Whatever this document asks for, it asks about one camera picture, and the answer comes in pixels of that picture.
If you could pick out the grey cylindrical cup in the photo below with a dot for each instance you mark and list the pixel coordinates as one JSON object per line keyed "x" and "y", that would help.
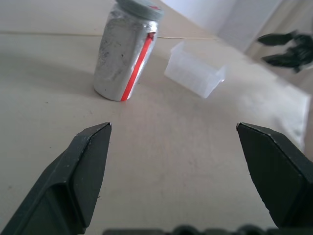
{"x": 115, "y": 61}

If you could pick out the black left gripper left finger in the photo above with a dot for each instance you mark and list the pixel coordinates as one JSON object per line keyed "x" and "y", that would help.
{"x": 61, "y": 183}

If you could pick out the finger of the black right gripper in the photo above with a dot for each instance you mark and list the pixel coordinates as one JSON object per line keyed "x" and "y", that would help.
{"x": 281, "y": 60}
{"x": 276, "y": 39}

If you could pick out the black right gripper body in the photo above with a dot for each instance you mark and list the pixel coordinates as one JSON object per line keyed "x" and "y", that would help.
{"x": 305, "y": 49}

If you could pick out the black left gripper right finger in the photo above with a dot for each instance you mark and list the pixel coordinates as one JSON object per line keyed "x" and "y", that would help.
{"x": 281, "y": 176}

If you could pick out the clear plastic container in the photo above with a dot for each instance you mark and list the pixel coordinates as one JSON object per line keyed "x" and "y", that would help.
{"x": 190, "y": 71}

